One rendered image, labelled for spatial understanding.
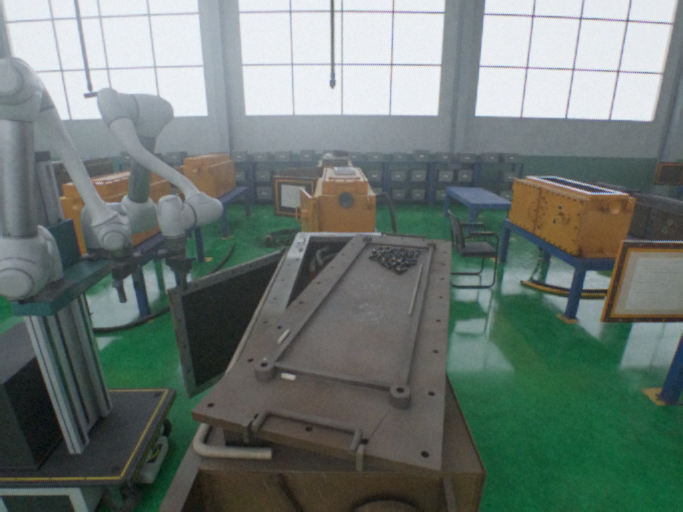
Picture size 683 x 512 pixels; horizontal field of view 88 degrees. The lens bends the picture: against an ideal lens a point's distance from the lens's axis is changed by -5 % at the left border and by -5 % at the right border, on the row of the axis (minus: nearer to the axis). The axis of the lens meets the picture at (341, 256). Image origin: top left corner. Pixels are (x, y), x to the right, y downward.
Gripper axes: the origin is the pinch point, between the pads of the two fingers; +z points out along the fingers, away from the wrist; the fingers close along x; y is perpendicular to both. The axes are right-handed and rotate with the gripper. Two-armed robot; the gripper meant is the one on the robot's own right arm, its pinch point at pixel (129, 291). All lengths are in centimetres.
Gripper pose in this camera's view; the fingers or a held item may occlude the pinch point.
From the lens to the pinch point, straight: 181.6
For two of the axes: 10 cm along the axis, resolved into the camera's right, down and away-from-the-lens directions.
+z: 0.0, 9.4, 3.3
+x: 0.7, 3.3, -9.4
